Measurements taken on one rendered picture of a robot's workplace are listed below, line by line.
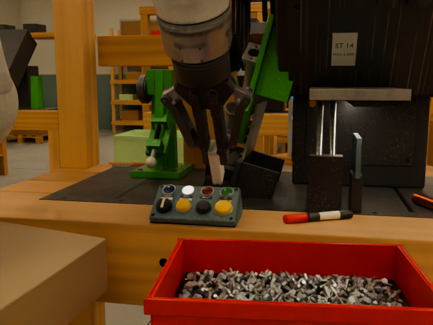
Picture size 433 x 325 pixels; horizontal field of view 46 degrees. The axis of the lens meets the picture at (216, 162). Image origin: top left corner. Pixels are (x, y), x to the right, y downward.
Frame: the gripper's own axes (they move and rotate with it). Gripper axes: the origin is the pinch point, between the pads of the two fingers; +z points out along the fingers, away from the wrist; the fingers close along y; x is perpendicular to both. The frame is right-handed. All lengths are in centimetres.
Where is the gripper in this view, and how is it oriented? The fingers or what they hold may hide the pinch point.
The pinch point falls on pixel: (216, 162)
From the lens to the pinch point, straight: 80.0
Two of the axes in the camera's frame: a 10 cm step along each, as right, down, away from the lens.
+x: 1.6, -6.9, 7.0
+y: 9.8, 0.3, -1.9
